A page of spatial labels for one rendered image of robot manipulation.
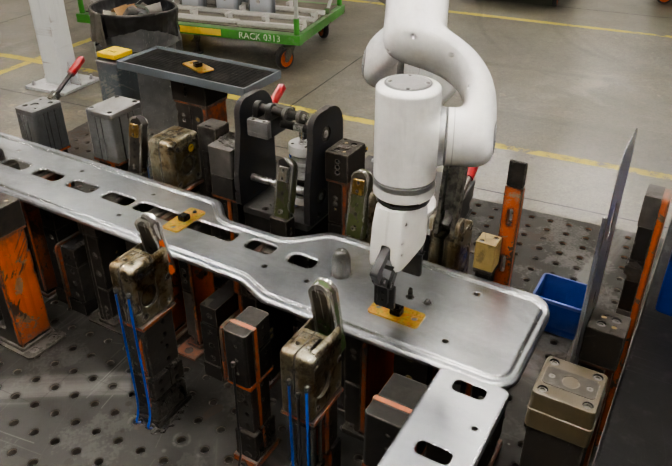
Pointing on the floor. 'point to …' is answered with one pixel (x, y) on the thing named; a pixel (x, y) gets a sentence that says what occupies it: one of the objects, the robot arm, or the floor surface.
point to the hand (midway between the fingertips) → (398, 284)
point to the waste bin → (111, 36)
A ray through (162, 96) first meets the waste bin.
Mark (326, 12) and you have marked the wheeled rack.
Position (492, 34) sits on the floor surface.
